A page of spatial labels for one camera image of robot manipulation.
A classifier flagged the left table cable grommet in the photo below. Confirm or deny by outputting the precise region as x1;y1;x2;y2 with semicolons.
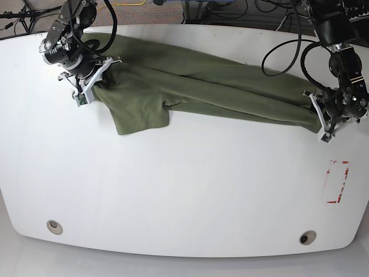
47;220;63;235

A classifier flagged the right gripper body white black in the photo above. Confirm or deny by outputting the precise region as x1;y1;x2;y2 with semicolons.
58;56;123;104

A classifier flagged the right table cable grommet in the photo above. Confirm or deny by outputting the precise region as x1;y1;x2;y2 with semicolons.
299;230;317;245

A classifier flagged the table cable grommet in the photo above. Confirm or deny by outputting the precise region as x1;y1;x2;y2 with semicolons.
47;220;63;235
299;230;317;245

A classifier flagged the red tape rectangle marking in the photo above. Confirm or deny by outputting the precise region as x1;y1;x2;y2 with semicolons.
323;160;349;204

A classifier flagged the olive green T-shirt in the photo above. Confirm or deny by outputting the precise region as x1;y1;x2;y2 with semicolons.
93;36;321;135

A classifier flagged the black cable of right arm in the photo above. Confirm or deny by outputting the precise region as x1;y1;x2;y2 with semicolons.
69;0;118;58

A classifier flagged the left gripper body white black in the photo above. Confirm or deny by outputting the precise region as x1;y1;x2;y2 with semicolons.
303;91;360;142

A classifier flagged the yellow cable on floor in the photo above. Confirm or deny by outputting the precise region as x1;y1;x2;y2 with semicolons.
97;0;148;12

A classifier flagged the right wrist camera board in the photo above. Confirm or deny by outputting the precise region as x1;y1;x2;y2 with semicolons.
75;94;88;107

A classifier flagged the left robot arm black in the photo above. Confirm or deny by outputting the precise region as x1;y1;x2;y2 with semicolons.
300;1;368;143

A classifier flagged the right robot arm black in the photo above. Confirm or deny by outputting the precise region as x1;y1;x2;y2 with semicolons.
39;1;122;106

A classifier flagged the black tripod stand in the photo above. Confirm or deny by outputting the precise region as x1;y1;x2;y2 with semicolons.
1;1;62;36

